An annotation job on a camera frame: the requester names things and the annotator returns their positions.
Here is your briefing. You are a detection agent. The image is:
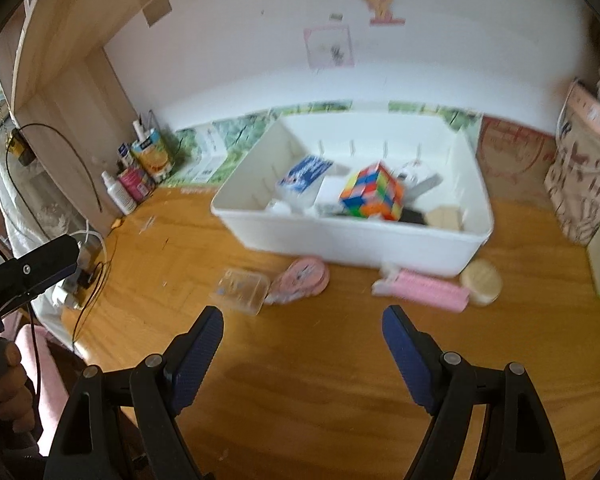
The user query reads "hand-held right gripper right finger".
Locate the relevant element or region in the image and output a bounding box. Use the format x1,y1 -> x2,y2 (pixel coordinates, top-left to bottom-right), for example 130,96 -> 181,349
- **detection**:
382,304 -> 566,480

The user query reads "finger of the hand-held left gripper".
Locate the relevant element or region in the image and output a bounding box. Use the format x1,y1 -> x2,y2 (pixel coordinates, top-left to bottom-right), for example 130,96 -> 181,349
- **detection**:
0,236 -> 82,322

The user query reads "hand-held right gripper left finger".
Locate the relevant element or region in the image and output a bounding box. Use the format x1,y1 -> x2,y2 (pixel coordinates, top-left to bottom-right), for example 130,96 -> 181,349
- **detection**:
45,305 -> 226,480

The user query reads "white plastic storage box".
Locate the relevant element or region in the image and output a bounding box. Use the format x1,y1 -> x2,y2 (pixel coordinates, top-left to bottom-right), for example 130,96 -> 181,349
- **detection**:
211,112 -> 496,278

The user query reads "black power adapter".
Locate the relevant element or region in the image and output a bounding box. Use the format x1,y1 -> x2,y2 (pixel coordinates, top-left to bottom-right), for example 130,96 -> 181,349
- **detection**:
400,205 -> 428,226

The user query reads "multicoloured puzzle cube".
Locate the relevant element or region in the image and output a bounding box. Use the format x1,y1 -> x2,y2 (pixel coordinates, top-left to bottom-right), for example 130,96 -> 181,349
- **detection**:
339,161 -> 406,222

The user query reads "white power adapter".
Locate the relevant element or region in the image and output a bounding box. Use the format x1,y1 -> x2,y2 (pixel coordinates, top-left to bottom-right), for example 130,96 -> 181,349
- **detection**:
312,176 -> 353,217

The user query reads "white toy digital camera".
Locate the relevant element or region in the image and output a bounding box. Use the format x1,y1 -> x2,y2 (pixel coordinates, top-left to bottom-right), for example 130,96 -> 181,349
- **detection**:
395,160 -> 443,201

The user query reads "person's left hand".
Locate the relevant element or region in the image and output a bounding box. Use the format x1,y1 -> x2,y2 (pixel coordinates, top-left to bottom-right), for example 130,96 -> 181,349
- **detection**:
0,342 -> 38,443

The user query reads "person's pink clothing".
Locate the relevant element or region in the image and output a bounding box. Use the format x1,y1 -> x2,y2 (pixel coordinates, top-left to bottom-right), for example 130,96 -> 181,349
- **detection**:
5,322 -> 83,456

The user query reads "small clear plastic box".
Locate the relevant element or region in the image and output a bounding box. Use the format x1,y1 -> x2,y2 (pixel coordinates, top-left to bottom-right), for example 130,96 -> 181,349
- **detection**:
215,267 -> 272,316

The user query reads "gold round compact case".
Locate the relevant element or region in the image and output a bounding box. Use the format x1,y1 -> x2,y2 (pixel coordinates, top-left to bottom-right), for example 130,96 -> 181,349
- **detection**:
460,259 -> 502,307

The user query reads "white spray bottle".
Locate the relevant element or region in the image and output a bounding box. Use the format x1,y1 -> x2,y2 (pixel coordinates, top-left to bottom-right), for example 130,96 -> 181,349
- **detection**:
101,171 -> 138,215

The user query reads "yellow black device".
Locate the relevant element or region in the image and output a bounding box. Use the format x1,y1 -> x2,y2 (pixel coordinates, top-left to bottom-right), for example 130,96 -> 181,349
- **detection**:
7,130 -> 33,166

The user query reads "pink drink carton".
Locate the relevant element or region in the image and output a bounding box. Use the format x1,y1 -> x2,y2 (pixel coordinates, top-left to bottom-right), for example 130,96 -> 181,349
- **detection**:
117,166 -> 156,200

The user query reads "beige block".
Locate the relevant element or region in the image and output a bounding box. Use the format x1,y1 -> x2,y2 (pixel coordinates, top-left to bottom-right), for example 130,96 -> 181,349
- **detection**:
425,205 -> 463,231

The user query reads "wooden cabinet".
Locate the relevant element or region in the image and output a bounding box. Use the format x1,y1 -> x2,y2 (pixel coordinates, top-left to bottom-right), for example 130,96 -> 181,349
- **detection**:
0,0 -> 181,211

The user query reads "white green carton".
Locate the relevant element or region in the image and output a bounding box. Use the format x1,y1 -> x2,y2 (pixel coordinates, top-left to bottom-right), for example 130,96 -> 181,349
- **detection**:
187,127 -> 228,183

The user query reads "brown cardboard box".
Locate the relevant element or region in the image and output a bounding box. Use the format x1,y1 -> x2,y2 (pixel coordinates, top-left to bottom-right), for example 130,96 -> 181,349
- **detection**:
477,117 -> 556,201

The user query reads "pink printed bag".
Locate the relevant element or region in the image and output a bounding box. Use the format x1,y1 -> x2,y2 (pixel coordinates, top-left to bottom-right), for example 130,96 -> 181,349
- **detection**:
545,57 -> 600,246

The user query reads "white cable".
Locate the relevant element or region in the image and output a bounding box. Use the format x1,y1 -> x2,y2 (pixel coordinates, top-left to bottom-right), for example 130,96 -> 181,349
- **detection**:
50,229 -> 108,311

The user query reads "black cable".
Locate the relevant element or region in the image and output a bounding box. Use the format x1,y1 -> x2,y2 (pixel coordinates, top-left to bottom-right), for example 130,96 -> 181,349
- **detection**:
15,122 -> 103,213

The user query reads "green leaf wall border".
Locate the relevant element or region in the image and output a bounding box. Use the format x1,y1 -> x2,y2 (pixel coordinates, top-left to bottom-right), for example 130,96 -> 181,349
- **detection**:
172,100 -> 483,183

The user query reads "pink square wall sticker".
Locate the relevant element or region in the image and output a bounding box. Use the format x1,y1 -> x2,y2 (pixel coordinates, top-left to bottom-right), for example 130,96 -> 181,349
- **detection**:
302,24 -> 355,68

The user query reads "cartoon animal wall sticker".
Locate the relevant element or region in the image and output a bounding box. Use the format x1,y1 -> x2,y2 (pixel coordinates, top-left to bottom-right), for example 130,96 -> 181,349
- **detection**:
362,0 -> 406,26

